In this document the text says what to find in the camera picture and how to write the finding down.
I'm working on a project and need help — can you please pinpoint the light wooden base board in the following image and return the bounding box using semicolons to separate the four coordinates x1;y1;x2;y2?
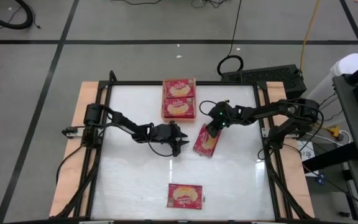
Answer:
48;80;316;218

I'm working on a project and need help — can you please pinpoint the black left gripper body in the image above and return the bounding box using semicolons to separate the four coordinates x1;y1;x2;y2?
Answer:
150;123;177;149

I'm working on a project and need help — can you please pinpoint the black vacuum hose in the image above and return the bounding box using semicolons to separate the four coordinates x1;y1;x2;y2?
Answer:
0;0;34;30

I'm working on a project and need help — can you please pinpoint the black cable bundle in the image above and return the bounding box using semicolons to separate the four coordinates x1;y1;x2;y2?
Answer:
191;0;229;9

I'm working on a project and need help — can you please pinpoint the yellow power plug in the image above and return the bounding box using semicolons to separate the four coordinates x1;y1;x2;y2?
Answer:
326;124;344;141

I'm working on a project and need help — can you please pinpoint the white cable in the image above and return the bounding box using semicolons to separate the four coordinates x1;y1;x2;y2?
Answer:
303;129;352;146

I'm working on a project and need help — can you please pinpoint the white paper sheet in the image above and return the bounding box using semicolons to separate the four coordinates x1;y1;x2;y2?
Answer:
298;141;316;178

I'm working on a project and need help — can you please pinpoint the black floor cable with loop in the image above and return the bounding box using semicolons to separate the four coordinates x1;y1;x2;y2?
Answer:
216;0;245;77

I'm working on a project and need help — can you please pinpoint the white round bin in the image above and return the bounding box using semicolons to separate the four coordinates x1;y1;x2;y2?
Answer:
301;52;358;128

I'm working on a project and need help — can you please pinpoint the thin black floor cable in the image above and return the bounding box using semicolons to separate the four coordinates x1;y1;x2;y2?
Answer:
113;0;164;6

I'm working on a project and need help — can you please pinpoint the black computer case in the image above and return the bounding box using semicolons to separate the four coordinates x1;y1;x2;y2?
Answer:
221;63;308;106

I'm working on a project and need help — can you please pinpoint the yellow cable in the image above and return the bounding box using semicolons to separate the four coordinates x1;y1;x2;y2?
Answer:
298;0;323;75

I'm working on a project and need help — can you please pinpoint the red Orville popcorn bag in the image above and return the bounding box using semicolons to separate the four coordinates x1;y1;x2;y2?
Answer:
166;182;204;210
192;123;223;159
163;97;196;119
164;79;196;99

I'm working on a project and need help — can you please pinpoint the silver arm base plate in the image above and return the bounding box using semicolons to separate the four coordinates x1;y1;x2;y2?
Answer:
61;126;85;140

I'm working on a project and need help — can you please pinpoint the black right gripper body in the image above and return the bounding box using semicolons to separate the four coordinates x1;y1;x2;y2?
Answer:
208;101;234;128

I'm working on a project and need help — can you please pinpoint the black aluminium table frame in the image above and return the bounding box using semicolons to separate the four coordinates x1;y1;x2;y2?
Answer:
53;70;315;222

